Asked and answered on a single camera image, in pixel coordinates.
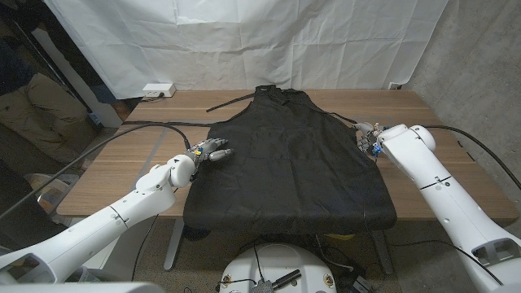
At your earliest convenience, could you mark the clear plastic storage box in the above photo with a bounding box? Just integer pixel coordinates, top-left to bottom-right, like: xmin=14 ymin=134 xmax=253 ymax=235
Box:
xmin=24 ymin=173 xmax=81 ymax=215

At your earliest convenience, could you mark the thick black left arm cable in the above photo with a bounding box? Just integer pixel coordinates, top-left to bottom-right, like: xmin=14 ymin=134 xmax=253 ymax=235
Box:
xmin=0 ymin=123 xmax=191 ymax=223

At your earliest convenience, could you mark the white creased backdrop sheet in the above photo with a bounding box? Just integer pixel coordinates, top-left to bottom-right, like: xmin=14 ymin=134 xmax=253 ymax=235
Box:
xmin=42 ymin=0 xmax=449 ymax=101

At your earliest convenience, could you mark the black apron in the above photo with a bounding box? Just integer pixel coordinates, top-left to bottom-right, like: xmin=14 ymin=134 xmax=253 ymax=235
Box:
xmin=121 ymin=84 xmax=399 ymax=236

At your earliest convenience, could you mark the person in black trousers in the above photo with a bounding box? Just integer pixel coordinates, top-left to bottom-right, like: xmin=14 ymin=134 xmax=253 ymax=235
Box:
xmin=0 ymin=162 xmax=62 ymax=249

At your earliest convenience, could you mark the person in khaki trousers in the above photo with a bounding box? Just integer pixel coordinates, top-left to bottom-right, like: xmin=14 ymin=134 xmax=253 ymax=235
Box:
xmin=0 ymin=40 xmax=97 ymax=164

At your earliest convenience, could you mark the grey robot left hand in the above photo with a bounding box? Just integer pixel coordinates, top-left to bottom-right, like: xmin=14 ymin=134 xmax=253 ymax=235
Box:
xmin=187 ymin=137 xmax=234 ymax=168

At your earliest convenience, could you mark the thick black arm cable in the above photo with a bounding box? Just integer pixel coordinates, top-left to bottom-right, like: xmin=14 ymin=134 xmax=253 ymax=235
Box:
xmin=422 ymin=124 xmax=521 ymax=190
xmin=0 ymin=123 xmax=191 ymax=223

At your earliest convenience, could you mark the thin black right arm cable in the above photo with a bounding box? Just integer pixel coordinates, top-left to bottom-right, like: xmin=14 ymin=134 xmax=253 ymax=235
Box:
xmin=388 ymin=238 xmax=504 ymax=286

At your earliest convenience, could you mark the person in blue jeans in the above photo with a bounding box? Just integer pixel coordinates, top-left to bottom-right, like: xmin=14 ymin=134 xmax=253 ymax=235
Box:
xmin=87 ymin=83 xmax=134 ymax=121

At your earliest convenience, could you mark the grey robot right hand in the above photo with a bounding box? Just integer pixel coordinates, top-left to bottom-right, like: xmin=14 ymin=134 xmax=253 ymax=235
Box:
xmin=352 ymin=120 xmax=387 ymax=159

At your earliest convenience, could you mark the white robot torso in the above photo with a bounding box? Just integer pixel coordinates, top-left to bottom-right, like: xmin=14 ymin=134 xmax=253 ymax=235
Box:
xmin=218 ymin=243 xmax=338 ymax=293

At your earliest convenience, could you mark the grey table leg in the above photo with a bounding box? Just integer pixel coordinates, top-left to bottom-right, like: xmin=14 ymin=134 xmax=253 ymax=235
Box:
xmin=162 ymin=217 xmax=186 ymax=272
xmin=368 ymin=230 xmax=395 ymax=276

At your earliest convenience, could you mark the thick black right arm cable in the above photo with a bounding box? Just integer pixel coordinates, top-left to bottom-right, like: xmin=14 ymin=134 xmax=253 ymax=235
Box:
xmin=422 ymin=124 xmax=521 ymax=190

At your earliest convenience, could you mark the white power strip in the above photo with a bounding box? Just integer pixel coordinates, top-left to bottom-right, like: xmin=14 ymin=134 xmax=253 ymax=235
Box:
xmin=142 ymin=82 xmax=177 ymax=98

